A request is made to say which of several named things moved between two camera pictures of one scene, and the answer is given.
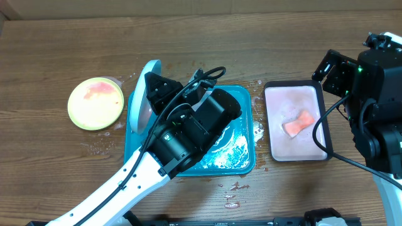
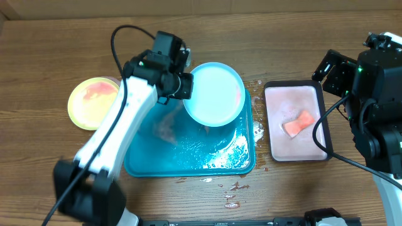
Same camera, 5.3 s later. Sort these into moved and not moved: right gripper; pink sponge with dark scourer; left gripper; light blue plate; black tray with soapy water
Moved: left gripper; light blue plate
Not moved: black tray with soapy water; right gripper; pink sponge with dark scourer
